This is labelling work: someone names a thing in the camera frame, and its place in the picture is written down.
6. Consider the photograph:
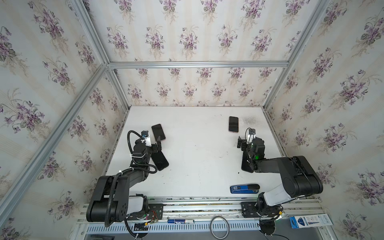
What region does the pink-cased phone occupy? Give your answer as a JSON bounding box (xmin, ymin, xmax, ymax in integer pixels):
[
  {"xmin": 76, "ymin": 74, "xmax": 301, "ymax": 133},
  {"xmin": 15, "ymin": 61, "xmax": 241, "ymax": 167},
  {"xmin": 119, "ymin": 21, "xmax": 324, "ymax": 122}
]
[
  {"xmin": 152, "ymin": 124, "xmax": 166, "ymax": 141},
  {"xmin": 229, "ymin": 116, "xmax": 239, "ymax": 133}
]

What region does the black phone case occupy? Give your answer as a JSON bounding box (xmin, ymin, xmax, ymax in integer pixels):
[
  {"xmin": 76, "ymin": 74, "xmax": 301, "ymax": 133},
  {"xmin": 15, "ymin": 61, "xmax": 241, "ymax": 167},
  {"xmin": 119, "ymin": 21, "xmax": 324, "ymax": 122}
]
[{"xmin": 241, "ymin": 151, "xmax": 254, "ymax": 173}]

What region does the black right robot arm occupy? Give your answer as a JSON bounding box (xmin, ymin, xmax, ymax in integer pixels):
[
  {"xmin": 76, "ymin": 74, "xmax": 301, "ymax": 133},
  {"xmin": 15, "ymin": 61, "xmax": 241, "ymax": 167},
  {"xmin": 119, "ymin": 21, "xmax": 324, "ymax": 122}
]
[{"xmin": 237, "ymin": 137, "xmax": 324, "ymax": 220}]

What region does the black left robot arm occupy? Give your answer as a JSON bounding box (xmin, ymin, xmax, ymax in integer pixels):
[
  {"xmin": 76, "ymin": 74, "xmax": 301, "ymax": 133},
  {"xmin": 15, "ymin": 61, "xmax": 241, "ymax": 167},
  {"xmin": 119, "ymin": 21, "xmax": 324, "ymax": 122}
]
[{"xmin": 86, "ymin": 131, "xmax": 162, "ymax": 227}]

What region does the black phone left front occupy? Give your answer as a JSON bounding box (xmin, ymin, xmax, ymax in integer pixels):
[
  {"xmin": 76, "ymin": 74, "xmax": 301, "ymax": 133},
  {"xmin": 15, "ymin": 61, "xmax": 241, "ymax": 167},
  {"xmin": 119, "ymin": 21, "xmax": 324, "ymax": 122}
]
[{"xmin": 151, "ymin": 151, "xmax": 169, "ymax": 171}]

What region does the blue black box cutter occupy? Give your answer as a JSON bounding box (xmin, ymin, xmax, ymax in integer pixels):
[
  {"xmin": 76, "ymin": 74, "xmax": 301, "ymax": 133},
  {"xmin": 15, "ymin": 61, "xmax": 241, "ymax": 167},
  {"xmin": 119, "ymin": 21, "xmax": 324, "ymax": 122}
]
[{"xmin": 230, "ymin": 184, "xmax": 260, "ymax": 194}]

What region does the blue marker pen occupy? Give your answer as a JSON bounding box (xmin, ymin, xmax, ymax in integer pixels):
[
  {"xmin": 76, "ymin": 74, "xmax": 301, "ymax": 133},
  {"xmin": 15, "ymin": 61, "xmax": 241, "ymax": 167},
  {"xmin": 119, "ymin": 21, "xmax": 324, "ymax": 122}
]
[{"xmin": 167, "ymin": 219, "xmax": 195, "ymax": 225}]

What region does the blue white cardboard box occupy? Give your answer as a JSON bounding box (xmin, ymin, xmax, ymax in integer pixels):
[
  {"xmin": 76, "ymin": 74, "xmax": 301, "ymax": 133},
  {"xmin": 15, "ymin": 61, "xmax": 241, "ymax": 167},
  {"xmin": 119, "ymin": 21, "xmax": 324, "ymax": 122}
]
[{"xmin": 290, "ymin": 214, "xmax": 333, "ymax": 229}]

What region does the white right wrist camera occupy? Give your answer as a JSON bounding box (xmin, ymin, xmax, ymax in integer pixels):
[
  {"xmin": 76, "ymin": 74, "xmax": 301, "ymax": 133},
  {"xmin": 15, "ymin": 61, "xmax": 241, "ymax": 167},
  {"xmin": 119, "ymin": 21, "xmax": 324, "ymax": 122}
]
[{"xmin": 246, "ymin": 128, "xmax": 256, "ymax": 143}]

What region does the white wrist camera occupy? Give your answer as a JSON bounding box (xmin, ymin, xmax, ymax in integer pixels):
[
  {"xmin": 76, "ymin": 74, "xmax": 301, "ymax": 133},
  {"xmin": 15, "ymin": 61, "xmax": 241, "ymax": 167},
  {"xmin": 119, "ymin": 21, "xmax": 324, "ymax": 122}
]
[
  {"xmin": 246, "ymin": 128, "xmax": 256, "ymax": 143},
  {"xmin": 141, "ymin": 131, "xmax": 152, "ymax": 147}
]

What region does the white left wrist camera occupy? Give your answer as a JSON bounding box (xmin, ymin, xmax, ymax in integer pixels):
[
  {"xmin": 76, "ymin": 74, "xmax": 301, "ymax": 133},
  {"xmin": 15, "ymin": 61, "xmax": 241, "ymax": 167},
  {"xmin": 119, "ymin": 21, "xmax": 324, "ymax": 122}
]
[{"xmin": 141, "ymin": 131, "xmax": 152, "ymax": 147}]

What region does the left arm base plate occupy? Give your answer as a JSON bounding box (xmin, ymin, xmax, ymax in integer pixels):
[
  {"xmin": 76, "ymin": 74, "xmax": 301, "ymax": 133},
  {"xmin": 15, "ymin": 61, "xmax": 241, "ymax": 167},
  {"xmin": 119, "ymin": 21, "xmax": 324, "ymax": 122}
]
[{"xmin": 145, "ymin": 204, "xmax": 164, "ymax": 221}]

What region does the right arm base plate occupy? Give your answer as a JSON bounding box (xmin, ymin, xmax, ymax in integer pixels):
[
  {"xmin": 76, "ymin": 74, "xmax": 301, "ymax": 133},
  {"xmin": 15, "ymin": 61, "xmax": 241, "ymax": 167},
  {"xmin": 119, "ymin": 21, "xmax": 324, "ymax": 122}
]
[{"xmin": 241, "ymin": 202, "xmax": 260, "ymax": 218}]

